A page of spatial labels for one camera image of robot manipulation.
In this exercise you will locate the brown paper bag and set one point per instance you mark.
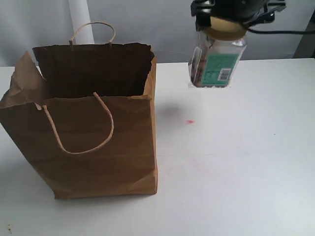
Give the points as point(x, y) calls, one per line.
point(84, 117)

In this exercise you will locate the white backdrop curtain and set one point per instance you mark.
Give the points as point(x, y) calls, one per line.
point(165, 24)

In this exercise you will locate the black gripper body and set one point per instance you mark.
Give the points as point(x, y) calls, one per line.
point(248, 12)

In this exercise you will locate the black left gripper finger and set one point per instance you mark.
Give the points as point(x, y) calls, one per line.
point(202, 19)

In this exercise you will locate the clear jar with gold lid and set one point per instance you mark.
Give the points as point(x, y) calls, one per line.
point(218, 50)

